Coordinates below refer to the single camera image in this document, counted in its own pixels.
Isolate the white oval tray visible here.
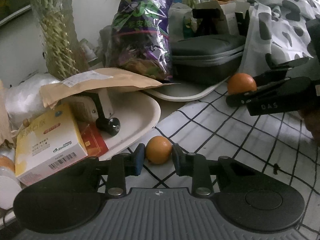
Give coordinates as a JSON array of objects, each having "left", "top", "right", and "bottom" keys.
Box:
[
  {"left": 144, "top": 78, "right": 227, "bottom": 102},
  {"left": 0, "top": 89, "right": 162, "bottom": 221}
]

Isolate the brown paper envelope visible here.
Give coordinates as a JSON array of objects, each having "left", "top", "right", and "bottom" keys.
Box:
[{"left": 39, "top": 68, "right": 171, "bottom": 108}]

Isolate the black white checked cloth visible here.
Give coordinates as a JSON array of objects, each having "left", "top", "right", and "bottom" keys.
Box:
[{"left": 138, "top": 85, "right": 319, "bottom": 239}]

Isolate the purple snack bag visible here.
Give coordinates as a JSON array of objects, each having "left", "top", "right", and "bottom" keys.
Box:
[{"left": 106, "top": 0, "right": 173, "bottom": 81}]

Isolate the black zip case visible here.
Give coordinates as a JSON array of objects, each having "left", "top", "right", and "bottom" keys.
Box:
[{"left": 171, "top": 34, "right": 246, "bottom": 86}]

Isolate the white oval tray left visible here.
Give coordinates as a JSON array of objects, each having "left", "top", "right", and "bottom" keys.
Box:
[{"left": 0, "top": 89, "right": 162, "bottom": 221}]

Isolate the red flat box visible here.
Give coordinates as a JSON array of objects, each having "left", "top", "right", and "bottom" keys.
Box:
[{"left": 77, "top": 121, "right": 108, "bottom": 157}]

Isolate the large orange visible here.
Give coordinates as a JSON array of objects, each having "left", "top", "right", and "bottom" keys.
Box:
[{"left": 227, "top": 73, "right": 257, "bottom": 95}]

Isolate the right human hand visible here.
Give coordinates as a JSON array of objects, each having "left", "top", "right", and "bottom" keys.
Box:
[{"left": 298, "top": 110, "right": 319, "bottom": 145}]

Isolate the white oval tray right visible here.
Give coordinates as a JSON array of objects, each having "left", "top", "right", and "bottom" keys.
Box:
[{"left": 144, "top": 78, "right": 227, "bottom": 102}]

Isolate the glass vase with bamboo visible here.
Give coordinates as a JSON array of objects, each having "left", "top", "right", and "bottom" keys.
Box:
[{"left": 30, "top": 0, "right": 88, "bottom": 80}]

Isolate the black round knob tool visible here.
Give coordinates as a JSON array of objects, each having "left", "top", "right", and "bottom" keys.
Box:
[{"left": 87, "top": 92, "right": 120, "bottom": 137}]

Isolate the black small box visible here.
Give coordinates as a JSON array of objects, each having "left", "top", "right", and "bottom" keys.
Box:
[{"left": 192, "top": 8, "right": 227, "bottom": 36}]

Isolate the white pill bottle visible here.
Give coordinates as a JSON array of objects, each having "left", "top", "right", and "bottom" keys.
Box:
[{"left": 0, "top": 155, "right": 22, "bottom": 210}]

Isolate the small orange tangerine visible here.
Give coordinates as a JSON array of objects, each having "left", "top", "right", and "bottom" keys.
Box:
[{"left": 145, "top": 135, "right": 172, "bottom": 165}]

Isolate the white plastic bag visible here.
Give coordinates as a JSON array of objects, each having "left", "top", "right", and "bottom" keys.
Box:
[{"left": 5, "top": 73, "right": 60, "bottom": 129}]

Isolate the cow pattern cloth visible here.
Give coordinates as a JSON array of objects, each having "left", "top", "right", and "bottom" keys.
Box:
[{"left": 239, "top": 0, "right": 319, "bottom": 79}]

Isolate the yellow white medicine box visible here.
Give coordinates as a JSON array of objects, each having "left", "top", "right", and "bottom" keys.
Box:
[{"left": 15, "top": 103, "right": 87, "bottom": 186}]

